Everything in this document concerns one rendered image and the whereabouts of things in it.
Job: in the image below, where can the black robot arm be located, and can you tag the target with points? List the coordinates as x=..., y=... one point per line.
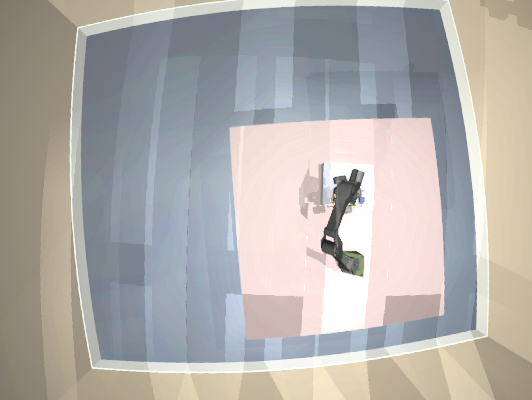
x=346, y=192

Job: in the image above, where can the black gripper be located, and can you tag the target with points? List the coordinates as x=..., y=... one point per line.
x=336, y=180

